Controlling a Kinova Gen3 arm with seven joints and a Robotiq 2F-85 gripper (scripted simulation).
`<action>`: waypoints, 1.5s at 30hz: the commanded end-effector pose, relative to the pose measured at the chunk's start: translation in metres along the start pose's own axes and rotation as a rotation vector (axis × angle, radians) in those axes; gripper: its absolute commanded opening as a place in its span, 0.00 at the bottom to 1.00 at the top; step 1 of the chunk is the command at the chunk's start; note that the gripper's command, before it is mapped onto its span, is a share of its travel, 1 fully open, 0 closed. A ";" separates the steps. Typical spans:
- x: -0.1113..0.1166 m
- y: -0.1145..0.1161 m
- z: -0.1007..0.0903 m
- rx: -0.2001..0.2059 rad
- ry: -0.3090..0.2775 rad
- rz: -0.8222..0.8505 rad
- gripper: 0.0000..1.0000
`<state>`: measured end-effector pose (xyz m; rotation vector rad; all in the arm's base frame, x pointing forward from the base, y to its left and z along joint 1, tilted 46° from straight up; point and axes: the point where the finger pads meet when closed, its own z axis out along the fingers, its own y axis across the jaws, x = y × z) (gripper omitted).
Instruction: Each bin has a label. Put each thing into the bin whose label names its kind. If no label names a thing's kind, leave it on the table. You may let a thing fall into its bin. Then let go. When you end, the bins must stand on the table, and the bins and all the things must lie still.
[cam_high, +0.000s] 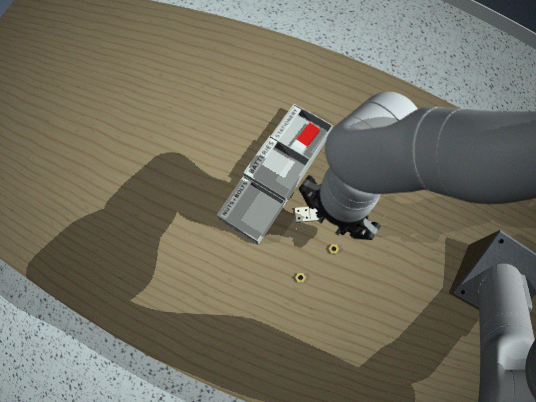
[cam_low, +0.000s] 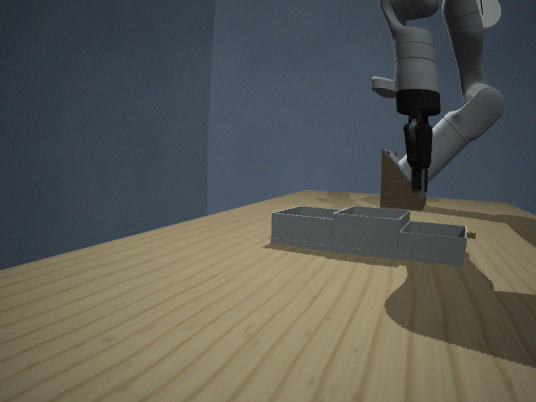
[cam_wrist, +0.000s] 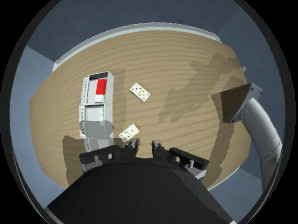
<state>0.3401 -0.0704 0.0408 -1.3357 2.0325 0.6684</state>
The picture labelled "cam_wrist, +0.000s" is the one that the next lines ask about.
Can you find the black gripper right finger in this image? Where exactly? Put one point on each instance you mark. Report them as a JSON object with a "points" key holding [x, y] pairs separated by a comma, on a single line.
{"points": [[194, 164]]}

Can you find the red and white eraser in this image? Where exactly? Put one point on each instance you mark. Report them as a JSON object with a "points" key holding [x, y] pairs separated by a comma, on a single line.
{"points": [[100, 91]]}

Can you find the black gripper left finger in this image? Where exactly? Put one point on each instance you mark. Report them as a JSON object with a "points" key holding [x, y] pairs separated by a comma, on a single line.
{"points": [[99, 157]]}

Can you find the grey rack of bins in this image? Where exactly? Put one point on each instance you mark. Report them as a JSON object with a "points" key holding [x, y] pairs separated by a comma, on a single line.
{"points": [[93, 119]]}

